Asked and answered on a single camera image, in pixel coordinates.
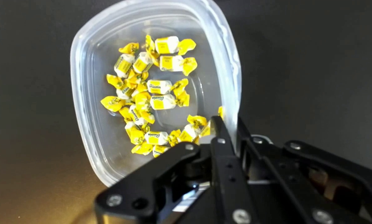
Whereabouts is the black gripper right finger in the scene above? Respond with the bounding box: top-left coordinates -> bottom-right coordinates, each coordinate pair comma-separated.
236,118 -> 372,224

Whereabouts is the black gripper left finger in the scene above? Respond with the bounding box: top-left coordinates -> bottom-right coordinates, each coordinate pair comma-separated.
94,116 -> 257,224

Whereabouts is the yellow candy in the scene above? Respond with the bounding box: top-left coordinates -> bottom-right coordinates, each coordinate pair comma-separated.
118,105 -> 133,124
144,34 -> 197,57
144,77 -> 190,97
143,129 -> 170,147
112,41 -> 140,80
148,90 -> 191,112
150,143 -> 170,159
179,113 -> 210,144
199,105 -> 226,138
130,82 -> 151,107
130,141 -> 154,157
127,103 -> 155,127
158,53 -> 199,77
166,128 -> 184,148
124,121 -> 145,146
105,72 -> 130,101
131,51 -> 154,76
99,95 -> 127,113
124,68 -> 141,91

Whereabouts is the clear plastic food container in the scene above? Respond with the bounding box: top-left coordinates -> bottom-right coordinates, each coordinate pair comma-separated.
68,0 -> 242,188

